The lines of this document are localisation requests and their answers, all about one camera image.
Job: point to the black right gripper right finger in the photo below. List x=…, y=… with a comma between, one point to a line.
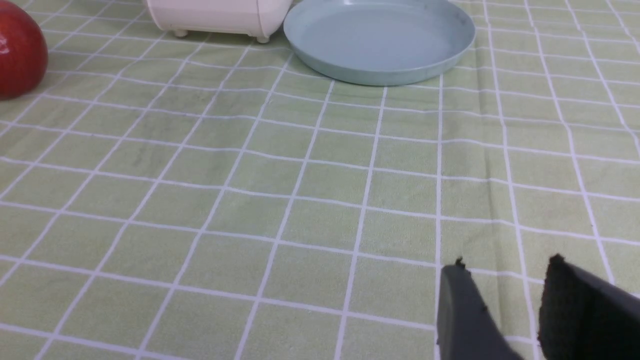
x=583, y=317

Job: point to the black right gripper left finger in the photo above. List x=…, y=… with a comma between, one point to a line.
x=465, y=328

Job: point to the cream white toaster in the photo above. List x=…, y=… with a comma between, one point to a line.
x=258, y=19

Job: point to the light blue plate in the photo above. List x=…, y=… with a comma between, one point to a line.
x=379, y=43

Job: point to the green checkered tablecloth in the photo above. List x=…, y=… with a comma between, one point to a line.
x=212, y=198

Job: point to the red apple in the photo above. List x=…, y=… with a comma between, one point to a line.
x=24, y=52

